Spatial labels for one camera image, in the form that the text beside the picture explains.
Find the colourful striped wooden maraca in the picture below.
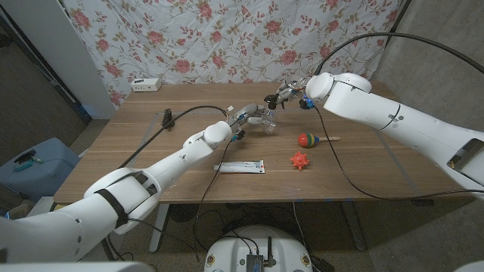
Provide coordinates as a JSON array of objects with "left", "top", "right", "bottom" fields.
[{"left": 297, "top": 132, "right": 341, "bottom": 149}]

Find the clear plastic dispenser bottle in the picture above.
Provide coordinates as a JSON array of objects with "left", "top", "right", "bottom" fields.
[{"left": 261, "top": 109, "right": 278, "bottom": 135}]

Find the white power strip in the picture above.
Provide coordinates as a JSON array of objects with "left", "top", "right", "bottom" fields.
[{"left": 130, "top": 77, "right": 163, "bottom": 93}]

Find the blue plastic storage box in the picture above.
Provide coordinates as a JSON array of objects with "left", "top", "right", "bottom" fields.
[{"left": 0, "top": 137, "right": 82, "bottom": 203}]

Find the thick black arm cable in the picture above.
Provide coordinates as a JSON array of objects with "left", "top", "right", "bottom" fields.
[
  {"left": 118, "top": 104, "right": 231, "bottom": 169},
  {"left": 313, "top": 32, "right": 484, "bottom": 76}
]

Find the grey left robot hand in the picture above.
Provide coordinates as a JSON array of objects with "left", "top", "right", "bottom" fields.
[{"left": 228, "top": 104, "right": 277, "bottom": 142}]

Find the black round floor fan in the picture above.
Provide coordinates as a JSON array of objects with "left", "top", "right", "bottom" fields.
[{"left": 168, "top": 203, "right": 200, "bottom": 223}]

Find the black pump spray head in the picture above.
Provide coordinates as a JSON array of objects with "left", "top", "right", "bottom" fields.
[{"left": 263, "top": 93, "right": 287, "bottom": 110}]

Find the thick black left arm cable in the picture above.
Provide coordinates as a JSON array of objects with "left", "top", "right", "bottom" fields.
[{"left": 118, "top": 104, "right": 231, "bottom": 169}]

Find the black backdrop stand pole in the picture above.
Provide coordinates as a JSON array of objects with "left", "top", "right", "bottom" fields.
[{"left": 383, "top": 0, "right": 412, "bottom": 37}]

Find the orange spiky stress ball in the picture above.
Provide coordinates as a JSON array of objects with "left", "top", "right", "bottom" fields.
[{"left": 290, "top": 150, "right": 311, "bottom": 171}]

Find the grey table leg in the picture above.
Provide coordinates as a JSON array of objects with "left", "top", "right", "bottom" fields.
[{"left": 340, "top": 200, "right": 367, "bottom": 252}]

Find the thin black right hand cable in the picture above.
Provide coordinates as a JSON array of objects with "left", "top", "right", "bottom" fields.
[{"left": 315, "top": 107, "right": 484, "bottom": 201}]

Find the white toothpaste tube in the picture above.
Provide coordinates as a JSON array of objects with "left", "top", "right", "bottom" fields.
[{"left": 213, "top": 159, "right": 266, "bottom": 175}]

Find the thin black left hand cable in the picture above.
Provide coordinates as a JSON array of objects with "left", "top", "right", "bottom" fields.
[{"left": 191, "top": 139, "right": 234, "bottom": 261}]

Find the black handled tool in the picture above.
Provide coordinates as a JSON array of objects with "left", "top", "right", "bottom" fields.
[{"left": 14, "top": 149, "right": 37, "bottom": 165}]

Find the black electronics module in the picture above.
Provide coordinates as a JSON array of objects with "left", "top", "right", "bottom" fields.
[{"left": 246, "top": 253, "right": 265, "bottom": 272}]

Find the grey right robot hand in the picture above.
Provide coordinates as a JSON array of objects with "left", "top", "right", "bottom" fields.
[{"left": 272, "top": 75, "right": 315, "bottom": 110}]

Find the black ridged clip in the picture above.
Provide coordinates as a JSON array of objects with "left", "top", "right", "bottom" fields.
[{"left": 162, "top": 108, "right": 175, "bottom": 130}]

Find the teal pen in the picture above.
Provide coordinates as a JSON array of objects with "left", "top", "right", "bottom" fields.
[{"left": 14, "top": 157, "right": 45, "bottom": 173}]

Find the thin black hand cable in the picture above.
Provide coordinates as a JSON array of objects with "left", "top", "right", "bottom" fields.
[
  {"left": 315, "top": 107, "right": 484, "bottom": 201},
  {"left": 191, "top": 139, "right": 234, "bottom": 261}
]

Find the white table leg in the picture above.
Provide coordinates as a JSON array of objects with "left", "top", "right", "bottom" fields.
[{"left": 148, "top": 203, "right": 170, "bottom": 254}]

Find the black power adapter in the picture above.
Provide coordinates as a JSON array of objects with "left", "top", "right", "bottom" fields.
[{"left": 309, "top": 255, "right": 336, "bottom": 272}]

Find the black antenna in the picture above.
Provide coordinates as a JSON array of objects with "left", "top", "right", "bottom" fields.
[{"left": 264, "top": 236, "right": 276, "bottom": 267}]

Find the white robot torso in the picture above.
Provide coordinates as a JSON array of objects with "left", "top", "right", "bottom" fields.
[{"left": 203, "top": 225, "right": 314, "bottom": 272}]

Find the grey floor cable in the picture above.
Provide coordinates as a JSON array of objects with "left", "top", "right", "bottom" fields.
[{"left": 292, "top": 202, "right": 315, "bottom": 261}]

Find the floral backdrop cloth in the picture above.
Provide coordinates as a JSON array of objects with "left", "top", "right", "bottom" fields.
[{"left": 62, "top": 0, "right": 404, "bottom": 109}]

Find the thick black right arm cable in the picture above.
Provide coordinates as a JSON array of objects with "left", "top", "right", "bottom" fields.
[{"left": 313, "top": 32, "right": 484, "bottom": 76}]

